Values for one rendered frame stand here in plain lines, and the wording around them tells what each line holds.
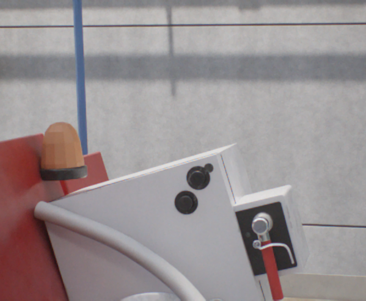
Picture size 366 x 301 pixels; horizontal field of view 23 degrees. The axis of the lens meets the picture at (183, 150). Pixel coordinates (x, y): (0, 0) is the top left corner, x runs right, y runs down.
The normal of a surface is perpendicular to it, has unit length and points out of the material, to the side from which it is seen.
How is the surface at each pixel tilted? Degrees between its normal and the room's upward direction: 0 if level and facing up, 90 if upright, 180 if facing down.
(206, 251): 90
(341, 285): 90
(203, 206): 90
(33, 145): 70
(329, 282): 90
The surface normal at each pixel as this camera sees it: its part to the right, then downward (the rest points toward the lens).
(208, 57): -0.22, 0.09
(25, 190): 0.92, -0.32
